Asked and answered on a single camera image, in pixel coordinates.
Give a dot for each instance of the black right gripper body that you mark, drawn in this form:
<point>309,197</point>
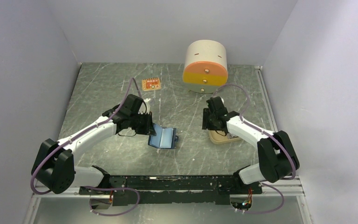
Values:
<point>212,125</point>

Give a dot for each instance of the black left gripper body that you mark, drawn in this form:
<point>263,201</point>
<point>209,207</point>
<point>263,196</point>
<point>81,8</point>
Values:
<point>139,122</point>

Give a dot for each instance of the blue card holder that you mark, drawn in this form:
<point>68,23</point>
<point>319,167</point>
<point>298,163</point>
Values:
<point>165,137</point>

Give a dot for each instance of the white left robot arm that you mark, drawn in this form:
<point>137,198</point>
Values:
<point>55,164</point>

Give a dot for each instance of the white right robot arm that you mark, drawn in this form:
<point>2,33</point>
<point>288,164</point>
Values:
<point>276,156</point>

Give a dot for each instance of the beige card tray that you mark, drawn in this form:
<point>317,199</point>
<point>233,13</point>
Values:
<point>220,137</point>

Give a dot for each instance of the orange patterned card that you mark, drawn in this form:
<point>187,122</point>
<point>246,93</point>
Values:
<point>151,84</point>

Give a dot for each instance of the round pastel drawer cabinet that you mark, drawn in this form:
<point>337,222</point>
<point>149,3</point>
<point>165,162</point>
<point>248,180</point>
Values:
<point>205,68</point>

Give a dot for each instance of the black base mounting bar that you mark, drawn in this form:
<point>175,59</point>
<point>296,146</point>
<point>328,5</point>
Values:
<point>126,190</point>

